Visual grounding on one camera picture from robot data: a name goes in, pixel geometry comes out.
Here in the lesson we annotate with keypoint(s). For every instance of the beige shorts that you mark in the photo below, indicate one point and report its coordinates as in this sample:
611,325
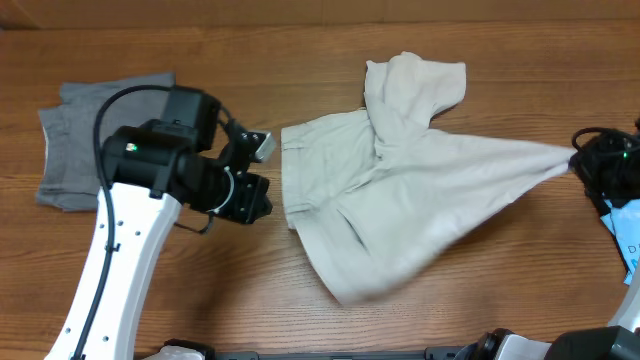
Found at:
377,194

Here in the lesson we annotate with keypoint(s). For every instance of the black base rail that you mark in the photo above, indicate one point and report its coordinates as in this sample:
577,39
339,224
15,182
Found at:
176,349

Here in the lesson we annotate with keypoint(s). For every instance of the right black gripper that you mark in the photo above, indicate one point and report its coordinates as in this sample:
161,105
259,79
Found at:
583,165

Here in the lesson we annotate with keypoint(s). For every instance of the light blue garment pile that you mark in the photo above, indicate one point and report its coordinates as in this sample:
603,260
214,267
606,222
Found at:
623,223

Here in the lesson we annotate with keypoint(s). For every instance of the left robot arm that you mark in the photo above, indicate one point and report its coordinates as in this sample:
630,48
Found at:
196,154

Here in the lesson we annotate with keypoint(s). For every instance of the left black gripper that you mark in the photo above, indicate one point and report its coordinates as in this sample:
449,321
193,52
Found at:
253,190

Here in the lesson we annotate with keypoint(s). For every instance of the folded grey shorts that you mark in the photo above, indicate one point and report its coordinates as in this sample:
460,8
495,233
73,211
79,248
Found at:
69,181

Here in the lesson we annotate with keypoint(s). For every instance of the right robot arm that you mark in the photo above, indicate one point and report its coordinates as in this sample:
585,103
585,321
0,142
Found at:
619,340

